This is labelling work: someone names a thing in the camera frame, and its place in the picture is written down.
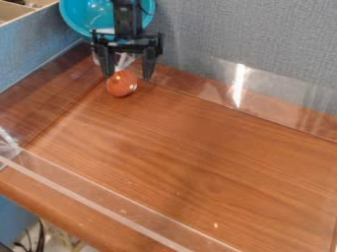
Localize clear acrylic left barrier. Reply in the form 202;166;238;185
0;42;103;170

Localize clear acrylic barrier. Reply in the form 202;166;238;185
147;58;337;143
0;42;103;170
0;151;241;252

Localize clear acrylic back barrier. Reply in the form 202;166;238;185
147;58;337;143

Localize blue plastic bowl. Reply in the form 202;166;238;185
58;0;158;42

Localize blue fabric partition shelf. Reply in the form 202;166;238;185
0;0;81;92

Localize black floor cables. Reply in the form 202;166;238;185
0;219;47;252

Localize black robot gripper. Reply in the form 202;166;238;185
90;0;163;81

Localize clear acrylic front barrier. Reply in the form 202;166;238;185
0;151;241;252

